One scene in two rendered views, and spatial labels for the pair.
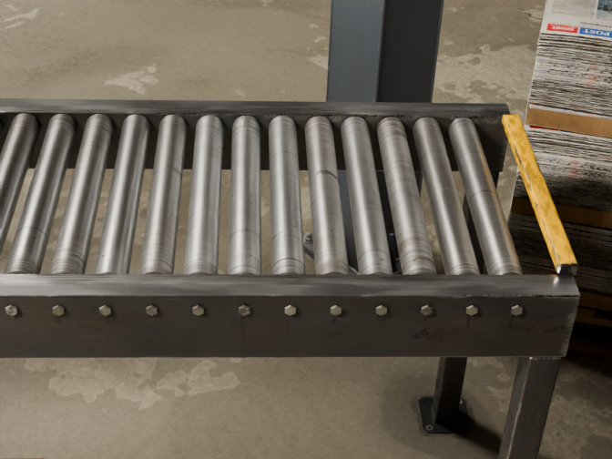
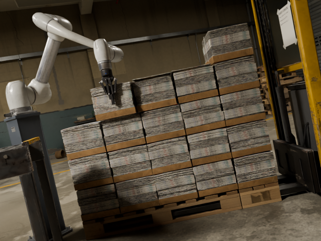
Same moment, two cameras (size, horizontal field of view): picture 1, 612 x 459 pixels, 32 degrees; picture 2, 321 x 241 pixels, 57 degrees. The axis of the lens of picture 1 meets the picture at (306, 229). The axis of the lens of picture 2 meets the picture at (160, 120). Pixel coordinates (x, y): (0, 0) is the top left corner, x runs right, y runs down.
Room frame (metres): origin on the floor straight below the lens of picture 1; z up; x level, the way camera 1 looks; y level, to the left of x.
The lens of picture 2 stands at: (-0.23, -0.71, 0.86)
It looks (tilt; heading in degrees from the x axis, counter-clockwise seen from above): 3 degrees down; 348
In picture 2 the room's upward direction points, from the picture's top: 12 degrees counter-clockwise
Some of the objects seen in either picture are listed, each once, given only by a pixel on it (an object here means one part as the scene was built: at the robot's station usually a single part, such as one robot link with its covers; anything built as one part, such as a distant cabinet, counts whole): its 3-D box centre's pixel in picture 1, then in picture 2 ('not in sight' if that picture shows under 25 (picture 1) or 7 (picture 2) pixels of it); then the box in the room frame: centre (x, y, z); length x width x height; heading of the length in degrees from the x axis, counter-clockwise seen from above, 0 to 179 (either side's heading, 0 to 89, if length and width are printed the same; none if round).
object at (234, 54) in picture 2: not in sight; (238, 118); (1.84, -1.77, 0.63); 0.38 x 0.29 x 0.97; 167
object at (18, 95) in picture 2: not in sight; (18, 94); (2.28, -0.17, 1.17); 0.18 x 0.16 x 0.22; 143
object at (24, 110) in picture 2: not in sight; (18, 112); (2.26, -0.15, 1.03); 0.22 x 0.18 x 0.06; 128
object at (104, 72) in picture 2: not in sight; (107, 76); (1.81, -0.85, 1.12); 0.08 x 0.07 x 0.09; 77
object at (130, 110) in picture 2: not in sight; (117, 113); (1.91, -0.87, 0.86); 0.29 x 0.16 x 0.04; 75
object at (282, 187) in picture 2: not in sight; (234, 199); (1.77, -1.57, 0.05); 1.05 x 0.10 x 0.04; 77
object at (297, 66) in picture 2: not in sight; (292, 67); (1.73, -2.23, 0.92); 0.57 x 0.01 x 0.05; 167
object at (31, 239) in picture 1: (43, 197); not in sight; (1.38, 0.42, 0.77); 0.47 x 0.05 x 0.05; 4
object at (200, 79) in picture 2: not in sight; (192, 85); (1.92, -1.48, 0.95); 0.38 x 0.29 x 0.23; 167
